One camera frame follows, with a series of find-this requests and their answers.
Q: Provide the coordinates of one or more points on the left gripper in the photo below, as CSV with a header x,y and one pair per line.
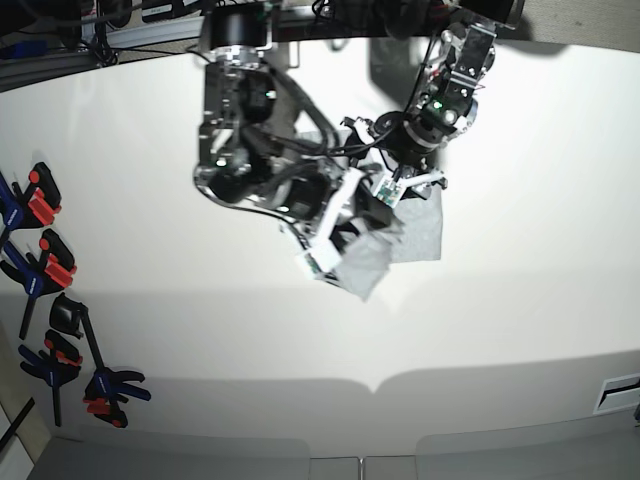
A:
x,y
409,142

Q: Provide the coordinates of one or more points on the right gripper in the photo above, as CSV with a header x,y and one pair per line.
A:
x,y
366,215

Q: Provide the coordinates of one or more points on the grey T-shirt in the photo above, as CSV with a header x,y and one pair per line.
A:
x,y
410,232

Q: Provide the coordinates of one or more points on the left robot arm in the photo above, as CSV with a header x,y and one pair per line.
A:
x,y
460,52

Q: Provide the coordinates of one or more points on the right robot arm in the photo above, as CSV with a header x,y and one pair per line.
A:
x,y
264,146

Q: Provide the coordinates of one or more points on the long black bar clamp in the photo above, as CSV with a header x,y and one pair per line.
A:
x,y
107,389

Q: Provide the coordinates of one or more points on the blue red clamp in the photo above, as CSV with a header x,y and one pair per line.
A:
x,y
52,272
32,208

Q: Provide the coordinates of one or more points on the upper blue red clamp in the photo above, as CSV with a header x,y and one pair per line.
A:
x,y
32,208

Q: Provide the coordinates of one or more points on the lower left blue clamp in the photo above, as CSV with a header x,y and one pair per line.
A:
x,y
58,366

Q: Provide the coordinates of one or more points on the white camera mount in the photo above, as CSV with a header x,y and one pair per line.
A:
x,y
313,206
392,183

